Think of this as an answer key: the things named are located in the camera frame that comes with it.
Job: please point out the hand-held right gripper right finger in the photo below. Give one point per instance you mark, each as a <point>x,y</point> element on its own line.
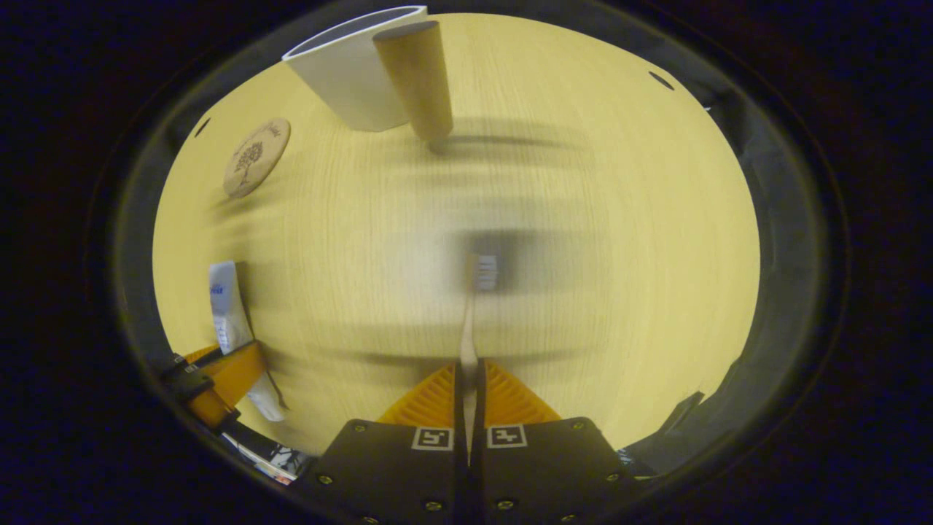
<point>547,474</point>

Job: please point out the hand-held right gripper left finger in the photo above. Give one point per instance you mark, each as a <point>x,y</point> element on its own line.
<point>408,474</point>

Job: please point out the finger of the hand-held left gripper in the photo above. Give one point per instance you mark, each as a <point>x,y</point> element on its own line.
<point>237,372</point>
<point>200,354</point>

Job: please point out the white toothpaste tube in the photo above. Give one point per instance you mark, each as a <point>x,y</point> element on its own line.
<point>227,306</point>

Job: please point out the white toothbrush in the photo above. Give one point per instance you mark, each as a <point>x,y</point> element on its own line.
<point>470,343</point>

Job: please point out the round cork coaster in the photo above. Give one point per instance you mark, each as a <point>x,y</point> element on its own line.
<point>256,158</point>

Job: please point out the black desk grommet hole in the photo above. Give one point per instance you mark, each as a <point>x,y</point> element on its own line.
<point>661,80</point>
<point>202,127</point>

